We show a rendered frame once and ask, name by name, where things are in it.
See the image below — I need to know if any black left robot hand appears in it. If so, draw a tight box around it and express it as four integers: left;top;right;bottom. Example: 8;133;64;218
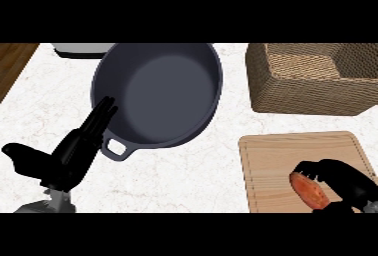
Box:
0;96;119;193

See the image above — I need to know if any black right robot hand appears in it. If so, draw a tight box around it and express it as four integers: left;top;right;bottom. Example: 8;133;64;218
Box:
292;158;378;214

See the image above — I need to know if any orange sweet potato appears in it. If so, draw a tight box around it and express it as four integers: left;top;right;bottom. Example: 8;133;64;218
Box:
287;171;332;211

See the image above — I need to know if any wooden cutting board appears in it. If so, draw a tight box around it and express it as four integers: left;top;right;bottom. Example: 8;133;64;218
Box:
237;130;378;214

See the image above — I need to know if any dark grey pot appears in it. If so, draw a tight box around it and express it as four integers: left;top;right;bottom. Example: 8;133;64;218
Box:
89;43;224;163

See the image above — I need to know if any brown wicker basket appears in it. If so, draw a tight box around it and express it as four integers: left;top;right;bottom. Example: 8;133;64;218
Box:
245;43;378;117

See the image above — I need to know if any pale grey appliance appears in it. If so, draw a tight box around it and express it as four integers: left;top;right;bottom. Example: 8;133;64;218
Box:
50;43;118;60

